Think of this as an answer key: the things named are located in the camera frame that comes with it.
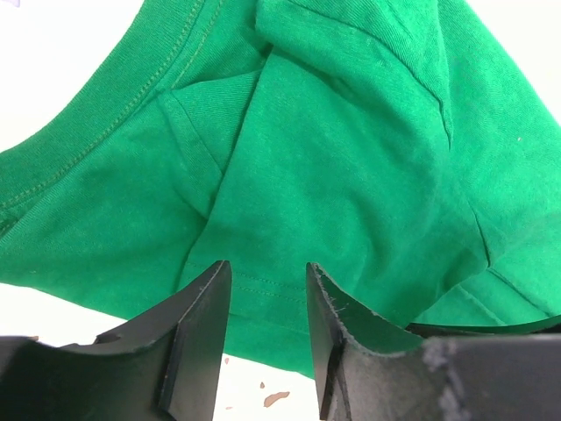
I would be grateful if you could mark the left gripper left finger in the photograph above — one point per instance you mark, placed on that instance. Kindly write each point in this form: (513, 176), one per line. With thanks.
(163, 364)

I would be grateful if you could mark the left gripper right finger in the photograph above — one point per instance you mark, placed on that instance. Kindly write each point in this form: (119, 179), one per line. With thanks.
(367, 368)

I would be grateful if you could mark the green t-shirt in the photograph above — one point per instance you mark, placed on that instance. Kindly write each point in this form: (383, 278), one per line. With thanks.
(395, 143)

